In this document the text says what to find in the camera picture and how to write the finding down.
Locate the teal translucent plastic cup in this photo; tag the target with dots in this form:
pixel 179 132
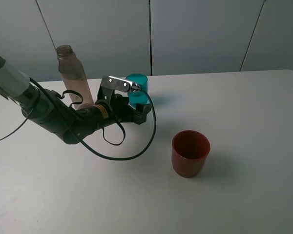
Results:
pixel 138 97

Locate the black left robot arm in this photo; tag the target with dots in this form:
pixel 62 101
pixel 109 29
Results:
pixel 45 107

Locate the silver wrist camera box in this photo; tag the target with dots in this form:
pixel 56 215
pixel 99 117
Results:
pixel 115 83

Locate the red plastic cup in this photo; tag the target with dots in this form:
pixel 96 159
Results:
pixel 189 151

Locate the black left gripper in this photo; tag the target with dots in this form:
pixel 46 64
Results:
pixel 117 106

